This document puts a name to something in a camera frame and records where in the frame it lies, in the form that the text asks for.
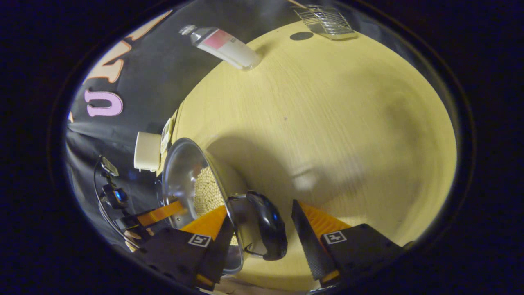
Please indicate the wooden stick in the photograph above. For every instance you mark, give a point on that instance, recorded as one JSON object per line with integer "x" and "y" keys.
{"x": 297, "y": 3}

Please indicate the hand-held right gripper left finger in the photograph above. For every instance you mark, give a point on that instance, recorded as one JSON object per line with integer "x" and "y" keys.
{"x": 180, "y": 254}

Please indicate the clear glass holder cup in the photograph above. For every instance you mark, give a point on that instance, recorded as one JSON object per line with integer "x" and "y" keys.
{"x": 327, "y": 22}

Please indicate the small black round disc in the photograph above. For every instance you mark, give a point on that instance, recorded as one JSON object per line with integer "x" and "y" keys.
{"x": 301, "y": 36}

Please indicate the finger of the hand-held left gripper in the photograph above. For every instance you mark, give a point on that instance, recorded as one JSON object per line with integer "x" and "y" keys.
{"x": 159, "y": 214}

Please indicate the white toaster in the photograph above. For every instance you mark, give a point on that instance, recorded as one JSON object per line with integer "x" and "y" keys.
{"x": 147, "y": 151}

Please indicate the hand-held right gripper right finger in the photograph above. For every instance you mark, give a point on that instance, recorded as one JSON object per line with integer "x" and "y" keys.
{"x": 311, "y": 246}

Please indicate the clear bottle with pink label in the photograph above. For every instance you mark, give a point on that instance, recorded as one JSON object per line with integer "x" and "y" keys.
{"x": 225, "y": 47}

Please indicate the white divided dish of beans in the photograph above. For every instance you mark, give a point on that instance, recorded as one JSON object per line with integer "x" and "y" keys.
{"x": 166, "y": 135}

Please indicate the black backdrop cloth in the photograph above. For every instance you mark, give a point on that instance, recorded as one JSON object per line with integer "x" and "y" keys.
{"x": 155, "y": 73}

